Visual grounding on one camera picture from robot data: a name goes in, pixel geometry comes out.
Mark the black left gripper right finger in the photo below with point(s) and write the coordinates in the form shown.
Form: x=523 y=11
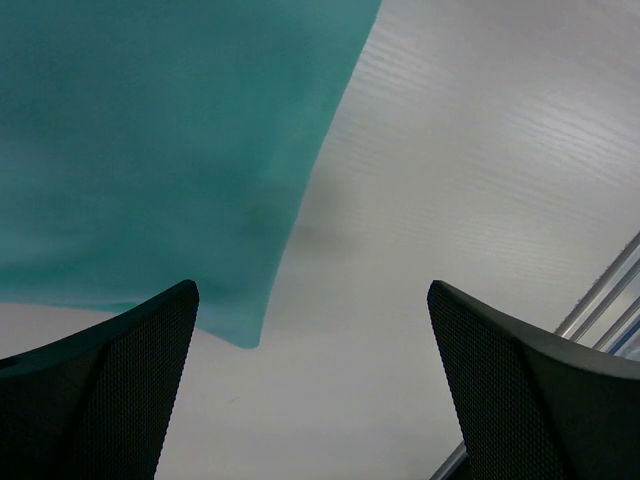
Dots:
x=530 y=395

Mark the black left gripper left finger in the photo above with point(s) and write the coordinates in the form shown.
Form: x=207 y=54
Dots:
x=97 y=404

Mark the teal t shirt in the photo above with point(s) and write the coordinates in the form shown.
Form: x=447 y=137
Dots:
x=148 y=142

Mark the aluminium mounting rail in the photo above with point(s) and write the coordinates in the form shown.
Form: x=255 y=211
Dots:
x=605 y=300

